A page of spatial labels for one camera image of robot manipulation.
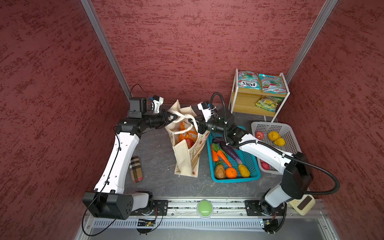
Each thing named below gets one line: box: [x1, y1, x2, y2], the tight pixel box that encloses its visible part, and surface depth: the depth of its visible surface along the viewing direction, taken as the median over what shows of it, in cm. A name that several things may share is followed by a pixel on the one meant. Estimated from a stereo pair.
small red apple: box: [255, 131, 265, 141], surface depth 100 cm
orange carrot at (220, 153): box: [217, 150, 232, 168], surface depth 92 cm
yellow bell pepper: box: [268, 131, 281, 141], surface depth 99 cm
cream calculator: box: [288, 194, 316, 216], surface depth 76 cm
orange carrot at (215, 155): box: [211, 143, 219, 163], surface depth 91 cm
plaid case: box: [129, 156, 144, 183], surface depth 85 cm
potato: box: [215, 164, 226, 179], surface depth 83 cm
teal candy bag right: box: [258, 73, 288, 94], surface depth 84 cm
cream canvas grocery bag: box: [165, 99, 211, 178], surface depth 77 cm
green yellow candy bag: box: [255, 95, 284, 112], surface depth 99 cm
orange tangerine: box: [225, 167, 238, 179], surface depth 83 cm
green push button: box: [196, 199, 214, 220], surface depth 74 cm
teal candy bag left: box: [238, 70, 262, 90], surface depth 87 cm
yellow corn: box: [238, 164, 251, 178], surface depth 83 cm
